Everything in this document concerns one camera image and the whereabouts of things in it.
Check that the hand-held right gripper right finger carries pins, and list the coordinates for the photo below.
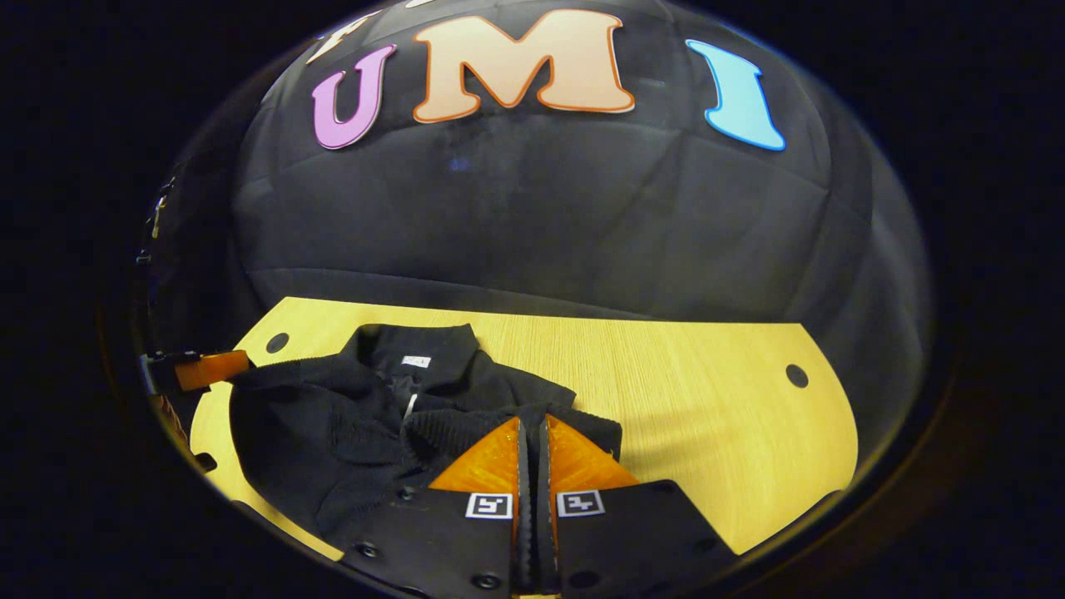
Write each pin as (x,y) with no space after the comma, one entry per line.
(632,532)

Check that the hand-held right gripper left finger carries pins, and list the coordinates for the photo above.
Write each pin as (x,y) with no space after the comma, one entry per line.
(449,532)

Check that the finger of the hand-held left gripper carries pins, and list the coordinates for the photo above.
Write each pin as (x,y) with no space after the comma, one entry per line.
(212,370)

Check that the black buttoned coat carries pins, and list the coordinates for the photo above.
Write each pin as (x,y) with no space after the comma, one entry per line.
(333,433)

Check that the black backdrop cloth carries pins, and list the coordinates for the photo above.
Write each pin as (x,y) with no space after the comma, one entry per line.
(541,216)

